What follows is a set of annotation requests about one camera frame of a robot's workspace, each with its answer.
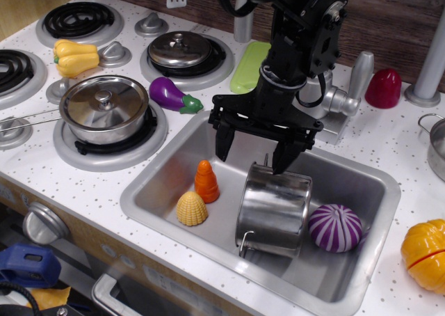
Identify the green plastic cutting board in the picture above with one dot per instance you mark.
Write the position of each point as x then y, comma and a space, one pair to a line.
247, 72

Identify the orange toy carrot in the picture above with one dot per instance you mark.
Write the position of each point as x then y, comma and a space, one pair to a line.
206, 185

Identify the grey pole with base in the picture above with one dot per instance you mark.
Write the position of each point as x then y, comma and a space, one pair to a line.
425, 92

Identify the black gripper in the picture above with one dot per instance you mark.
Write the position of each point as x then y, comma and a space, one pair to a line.
268, 112

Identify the silver oven dial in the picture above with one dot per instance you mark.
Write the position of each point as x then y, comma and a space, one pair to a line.
43, 226

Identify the grey stove knob top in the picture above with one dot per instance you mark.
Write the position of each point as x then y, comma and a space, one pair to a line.
151, 26

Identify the grey stove knob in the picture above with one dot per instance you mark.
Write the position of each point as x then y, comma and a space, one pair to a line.
151, 26
56, 90
15, 132
114, 55

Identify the yellow toy corn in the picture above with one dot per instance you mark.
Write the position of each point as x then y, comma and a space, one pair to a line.
191, 210

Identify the yellow cloth piece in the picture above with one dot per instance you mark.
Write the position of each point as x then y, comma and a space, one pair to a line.
47, 298

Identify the orange toy pumpkin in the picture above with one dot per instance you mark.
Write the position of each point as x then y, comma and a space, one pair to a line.
422, 251

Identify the silver toy sink basin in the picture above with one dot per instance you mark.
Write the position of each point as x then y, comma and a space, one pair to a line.
321, 282

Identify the purple striped toy onion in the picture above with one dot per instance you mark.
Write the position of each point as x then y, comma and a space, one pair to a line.
335, 228

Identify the steel lid on burner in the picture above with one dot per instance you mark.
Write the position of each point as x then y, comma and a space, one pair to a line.
179, 49

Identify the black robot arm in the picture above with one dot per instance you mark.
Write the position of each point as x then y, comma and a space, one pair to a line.
304, 44

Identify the grey stove knob front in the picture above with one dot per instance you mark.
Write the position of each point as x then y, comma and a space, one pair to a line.
15, 132

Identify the blue clamp tool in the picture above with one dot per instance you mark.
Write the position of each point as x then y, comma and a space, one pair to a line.
29, 266

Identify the purple toy eggplant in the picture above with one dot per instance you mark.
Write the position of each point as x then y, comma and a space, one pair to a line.
165, 93

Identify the yellow toy bell pepper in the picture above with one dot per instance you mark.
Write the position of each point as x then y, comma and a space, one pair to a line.
72, 58

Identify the far left black burner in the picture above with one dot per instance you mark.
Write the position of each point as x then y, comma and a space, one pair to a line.
23, 74

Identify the steel pot with lid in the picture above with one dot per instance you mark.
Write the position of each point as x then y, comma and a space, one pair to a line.
105, 109

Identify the grey stove knob middle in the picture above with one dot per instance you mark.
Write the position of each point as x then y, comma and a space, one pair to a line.
114, 55

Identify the silver toy faucet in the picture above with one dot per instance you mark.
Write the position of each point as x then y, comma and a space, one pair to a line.
338, 104

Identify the grey stove knob left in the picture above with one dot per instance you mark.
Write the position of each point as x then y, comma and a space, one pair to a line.
56, 90

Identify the silver oven door handle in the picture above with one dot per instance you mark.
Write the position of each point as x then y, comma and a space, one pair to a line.
101, 295

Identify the red toy pepper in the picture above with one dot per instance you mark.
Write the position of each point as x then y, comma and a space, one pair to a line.
384, 90

